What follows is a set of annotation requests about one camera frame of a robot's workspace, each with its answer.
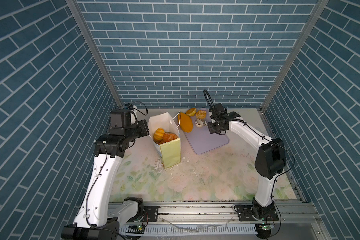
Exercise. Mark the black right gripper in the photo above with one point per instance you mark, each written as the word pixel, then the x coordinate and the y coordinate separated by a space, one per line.
pixel 210 129

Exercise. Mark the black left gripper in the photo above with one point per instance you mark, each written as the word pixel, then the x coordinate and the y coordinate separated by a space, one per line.
pixel 142 124

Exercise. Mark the orange egg tart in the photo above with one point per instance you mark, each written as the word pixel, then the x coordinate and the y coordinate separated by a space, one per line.
pixel 159 135

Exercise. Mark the white chocolate drizzle donut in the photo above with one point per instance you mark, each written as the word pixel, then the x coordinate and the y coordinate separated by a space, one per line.
pixel 199 123

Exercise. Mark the green floral paper bag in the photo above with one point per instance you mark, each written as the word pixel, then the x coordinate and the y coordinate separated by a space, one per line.
pixel 170 152

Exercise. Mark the brown croissant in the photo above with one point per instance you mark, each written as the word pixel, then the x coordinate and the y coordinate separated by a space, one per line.
pixel 167 137

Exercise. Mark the long oval orange bread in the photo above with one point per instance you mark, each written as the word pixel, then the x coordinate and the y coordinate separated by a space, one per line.
pixel 185 122

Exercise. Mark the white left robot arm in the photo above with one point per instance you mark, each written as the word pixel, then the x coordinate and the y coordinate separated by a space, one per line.
pixel 92 221

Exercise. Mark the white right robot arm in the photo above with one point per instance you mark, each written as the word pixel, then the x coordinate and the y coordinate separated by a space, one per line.
pixel 270 160

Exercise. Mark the pale puff pastry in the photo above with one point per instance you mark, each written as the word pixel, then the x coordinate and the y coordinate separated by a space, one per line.
pixel 201 114

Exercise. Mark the lilac plastic tray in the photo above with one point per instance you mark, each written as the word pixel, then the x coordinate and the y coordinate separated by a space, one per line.
pixel 202 141

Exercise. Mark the yellow tart shell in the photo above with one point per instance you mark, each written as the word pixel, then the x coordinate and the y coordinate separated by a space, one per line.
pixel 191 112

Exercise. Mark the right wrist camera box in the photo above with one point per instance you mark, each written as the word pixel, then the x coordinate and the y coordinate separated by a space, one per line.
pixel 217 108

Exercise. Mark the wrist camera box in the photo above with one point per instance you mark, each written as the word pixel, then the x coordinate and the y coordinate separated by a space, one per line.
pixel 122 119
pixel 217 108

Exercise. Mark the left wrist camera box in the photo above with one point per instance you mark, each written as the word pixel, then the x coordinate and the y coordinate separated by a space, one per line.
pixel 122 119

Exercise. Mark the aluminium right corner post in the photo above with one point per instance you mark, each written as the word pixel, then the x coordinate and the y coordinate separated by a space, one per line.
pixel 306 30

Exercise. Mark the aluminium corner post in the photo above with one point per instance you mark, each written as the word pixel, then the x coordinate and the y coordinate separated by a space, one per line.
pixel 80 20
pixel 306 30

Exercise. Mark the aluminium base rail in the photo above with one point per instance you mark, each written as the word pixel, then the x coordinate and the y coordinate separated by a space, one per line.
pixel 287 220

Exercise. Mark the white vented cable duct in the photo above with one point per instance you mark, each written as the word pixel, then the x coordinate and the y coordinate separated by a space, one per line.
pixel 188 230

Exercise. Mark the aluminium left corner post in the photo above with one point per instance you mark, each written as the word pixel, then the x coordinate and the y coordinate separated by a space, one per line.
pixel 80 20

